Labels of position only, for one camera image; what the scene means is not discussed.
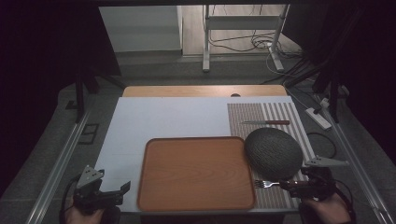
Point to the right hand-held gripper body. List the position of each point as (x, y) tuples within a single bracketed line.
[(320, 180)]

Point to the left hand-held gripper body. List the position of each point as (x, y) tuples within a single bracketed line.
[(90, 194)]

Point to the person's left hand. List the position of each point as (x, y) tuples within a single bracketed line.
[(81, 217)]

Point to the person's right hand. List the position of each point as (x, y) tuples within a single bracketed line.
[(327, 211)]

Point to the dark grey round bowl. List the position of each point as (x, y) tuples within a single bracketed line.
[(274, 154)]

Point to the black floor plate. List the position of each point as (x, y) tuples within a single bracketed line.
[(88, 133)]

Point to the white power strip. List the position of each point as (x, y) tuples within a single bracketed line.
[(318, 118)]

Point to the brown wooden tray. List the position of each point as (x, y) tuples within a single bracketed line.
[(196, 174)]

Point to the striped rectangular placemat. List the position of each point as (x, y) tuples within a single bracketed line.
[(246, 118)]

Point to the white board sheet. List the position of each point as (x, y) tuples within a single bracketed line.
[(168, 118)]

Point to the black tripod stand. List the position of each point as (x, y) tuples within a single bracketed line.
[(333, 90), (80, 93)]

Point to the aluminium rail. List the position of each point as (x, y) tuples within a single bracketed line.
[(358, 168), (59, 168)]

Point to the white metal desk frame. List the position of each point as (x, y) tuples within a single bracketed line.
[(206, 40)]

